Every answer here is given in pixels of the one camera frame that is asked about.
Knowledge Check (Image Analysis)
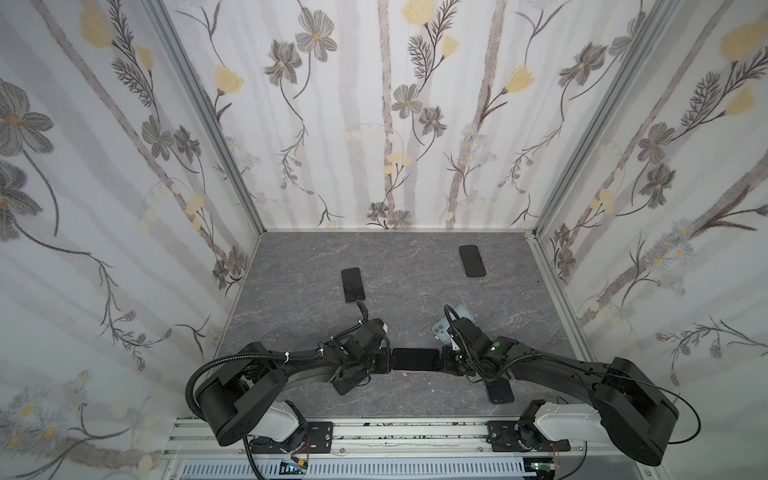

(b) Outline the purple-edged black phone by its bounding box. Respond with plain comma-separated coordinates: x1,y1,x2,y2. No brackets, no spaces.
390,348,441,372

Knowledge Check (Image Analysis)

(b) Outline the black phone case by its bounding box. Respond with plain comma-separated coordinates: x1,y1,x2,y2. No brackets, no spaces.
459,245,487,278
331,377,370,396

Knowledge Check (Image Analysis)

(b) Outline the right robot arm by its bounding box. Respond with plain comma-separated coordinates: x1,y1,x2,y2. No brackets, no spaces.
444,305,679,466

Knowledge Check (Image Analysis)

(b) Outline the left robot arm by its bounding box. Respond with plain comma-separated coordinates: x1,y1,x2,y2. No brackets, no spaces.
185,318,389,446

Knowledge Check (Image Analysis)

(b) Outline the black phone case front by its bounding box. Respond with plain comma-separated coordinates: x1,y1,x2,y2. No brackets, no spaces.
331,377,370,396

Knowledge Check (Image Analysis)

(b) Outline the black phone right front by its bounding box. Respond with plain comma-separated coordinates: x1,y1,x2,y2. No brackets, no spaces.
484,378,515,405

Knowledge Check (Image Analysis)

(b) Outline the small dark phone left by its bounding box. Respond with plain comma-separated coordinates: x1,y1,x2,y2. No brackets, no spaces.
341,267,366,303

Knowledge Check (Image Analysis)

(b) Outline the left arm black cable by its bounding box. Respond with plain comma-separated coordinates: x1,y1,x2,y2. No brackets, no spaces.
184,350,325,480

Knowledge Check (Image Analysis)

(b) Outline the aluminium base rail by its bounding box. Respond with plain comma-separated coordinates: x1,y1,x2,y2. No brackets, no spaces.
158,416,637,460

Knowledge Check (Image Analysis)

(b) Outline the white vented cable duct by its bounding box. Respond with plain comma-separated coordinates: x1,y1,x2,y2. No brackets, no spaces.
177,457,535,479

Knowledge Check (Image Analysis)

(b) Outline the aluminium corner frame post left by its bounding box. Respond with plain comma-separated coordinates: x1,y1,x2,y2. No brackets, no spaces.
142,0,266,238

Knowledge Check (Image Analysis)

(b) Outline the aluminium corner frame post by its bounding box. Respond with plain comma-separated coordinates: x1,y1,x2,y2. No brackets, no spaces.
142,0,266,238
532,0,679,238

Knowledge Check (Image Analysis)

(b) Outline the aluminium corner frame post right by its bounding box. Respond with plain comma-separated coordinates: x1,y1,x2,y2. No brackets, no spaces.
532,0,679,238

